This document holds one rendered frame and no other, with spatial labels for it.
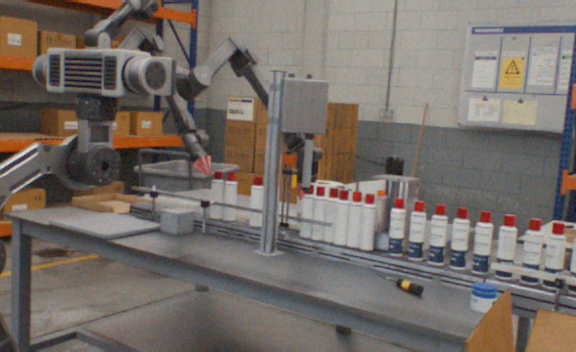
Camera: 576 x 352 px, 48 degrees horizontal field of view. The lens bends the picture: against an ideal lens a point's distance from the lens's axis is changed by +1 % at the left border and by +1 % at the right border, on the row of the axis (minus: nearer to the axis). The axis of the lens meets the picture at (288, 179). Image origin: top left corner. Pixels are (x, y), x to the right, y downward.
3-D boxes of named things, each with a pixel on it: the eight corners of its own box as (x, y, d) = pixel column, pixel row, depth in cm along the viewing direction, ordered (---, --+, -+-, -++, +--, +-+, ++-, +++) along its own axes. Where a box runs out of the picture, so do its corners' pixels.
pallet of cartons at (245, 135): (354, 237, 671) (365, 104, 653) (319, 250, 599) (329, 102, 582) (258, 220, 729) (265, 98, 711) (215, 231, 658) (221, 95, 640)
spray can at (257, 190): (264, 226, 260) (267, 177, 258) (256, 228, 256) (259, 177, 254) (254, 224, 263) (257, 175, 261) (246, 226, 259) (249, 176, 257)
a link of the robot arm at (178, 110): (136, 47, 282) (152, 35, 276) (146, 47, 286) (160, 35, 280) (174, 136, 279) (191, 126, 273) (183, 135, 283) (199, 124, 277)
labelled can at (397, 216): (405, 255, 225) (410, 198, 222) (398, 258, 221) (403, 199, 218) (391, 253, 228) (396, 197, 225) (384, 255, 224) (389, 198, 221)
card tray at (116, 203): (155, 209, 311) (155, 200, 310) (112, 215, 290) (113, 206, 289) (114, 200, 328) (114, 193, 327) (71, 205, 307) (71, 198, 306)
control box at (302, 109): (326, 134, 232) (330, 81, 230) (282, 132, 226) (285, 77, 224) (315, 132, 241) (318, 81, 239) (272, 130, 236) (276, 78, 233)
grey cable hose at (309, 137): (312, 191, 232) (316, 133, 230) (306, 192, 230) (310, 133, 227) (304, 190, 234) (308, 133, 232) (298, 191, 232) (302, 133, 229)
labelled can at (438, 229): (445, 264, 216) (451, 204, 214) (439, 267, 212) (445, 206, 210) (431, 261, 219) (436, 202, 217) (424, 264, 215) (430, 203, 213)
